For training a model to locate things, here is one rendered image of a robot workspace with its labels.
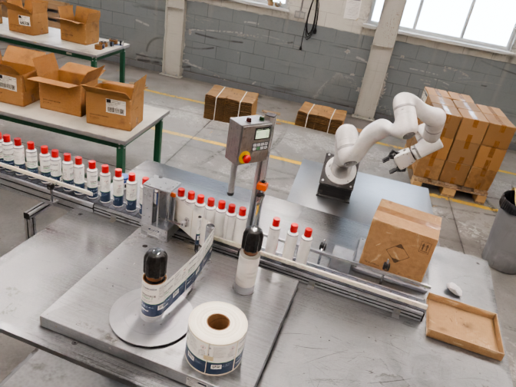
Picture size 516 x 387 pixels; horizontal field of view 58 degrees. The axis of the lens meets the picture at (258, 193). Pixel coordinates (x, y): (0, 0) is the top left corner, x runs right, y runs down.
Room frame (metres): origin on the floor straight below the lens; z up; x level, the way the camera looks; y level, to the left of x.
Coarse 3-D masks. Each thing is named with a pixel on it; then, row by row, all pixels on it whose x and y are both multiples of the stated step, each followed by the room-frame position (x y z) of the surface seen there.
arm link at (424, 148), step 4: (420, 140) 2.49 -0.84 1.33; (424, 140) 2.48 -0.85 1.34; (440, 140) 2.45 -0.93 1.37; (416, 144) 2.48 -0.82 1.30; (420, 144) 2.47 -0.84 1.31; (424, 144) 2.46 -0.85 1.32; (428, 144) 2.45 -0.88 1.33; (432, 144) 2.45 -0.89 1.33; (436, 144) 2.44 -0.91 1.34; (440, 144) 2.44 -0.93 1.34; (416, 148) 2.46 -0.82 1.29; (420, 148) 2.45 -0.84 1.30; (424, 148) 2.45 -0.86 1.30; (428, 148) 2.44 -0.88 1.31; (432, 148) 2.44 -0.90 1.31; (436, 148) 2.44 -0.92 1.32; (440, 148) 2.45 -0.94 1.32; (420, 152) 2.45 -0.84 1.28; (424, 152) 2.44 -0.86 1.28; (428, 152) 2.45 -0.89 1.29; (432, 152) 2.46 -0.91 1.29; (424, 156) 2.46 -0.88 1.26
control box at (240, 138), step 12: (240, 120) 1.91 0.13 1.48; (252, 120) 1.93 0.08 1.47; (264, 120) 1.96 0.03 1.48; (228, 132) 1.91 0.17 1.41; (240, 132) 1.85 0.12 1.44; (252, 132) 1.88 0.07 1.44; (228, 144) 1.90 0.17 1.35; (240, 144) 1.85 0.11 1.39; (252, 144) 1.89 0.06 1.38; (228, 156) 1.89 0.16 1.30; (240, 156) 1.85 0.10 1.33; (252, 156) 1.89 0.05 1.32; (264, 156) 1.94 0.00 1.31
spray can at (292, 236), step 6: (294, 228) 1.76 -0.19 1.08; (288, 234) 1.76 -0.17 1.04; (294, 234) 1.76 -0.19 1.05; (288, 240) 1.76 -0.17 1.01; (294, 240) 1.75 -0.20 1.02; (288, 246) 1.75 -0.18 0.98; (294, 246) 1.76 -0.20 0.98; (288, 252) 1.75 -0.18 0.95; (288, 258) 1.75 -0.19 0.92; (288, 264) 1.75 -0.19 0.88
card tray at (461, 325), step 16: (432, 304) 1.71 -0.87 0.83; (448, 304) 1.72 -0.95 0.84; (464, 304) 1.71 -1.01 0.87; (432, 320) 1.60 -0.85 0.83; (448, 320) 1.61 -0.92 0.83; (464, 320) 1.63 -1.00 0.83; (480, 320) 1.65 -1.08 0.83; (496, 320) 1.64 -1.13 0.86; (432, 336) 1.49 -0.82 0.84; (448, 336) 1.48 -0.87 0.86; (464, 336) 1.53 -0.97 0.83; (480, 336) 1.55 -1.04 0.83; (496, 336) 1.56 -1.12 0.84; (480, 352) 1.44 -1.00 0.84; (496, 352) 1.43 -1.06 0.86
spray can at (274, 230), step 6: (276, 222) 1.79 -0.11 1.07; (270, 228) 1.79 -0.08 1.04; (276, 228) 1.78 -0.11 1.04; (270, 234) 1.78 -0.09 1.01; (276, 234) 1.78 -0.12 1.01; (270, 240) 1.78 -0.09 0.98; (276, 240) 1.78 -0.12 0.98; (270, 246) 1.78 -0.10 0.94; (276, 246) 1.80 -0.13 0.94; (270, 252) 1.78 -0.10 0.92
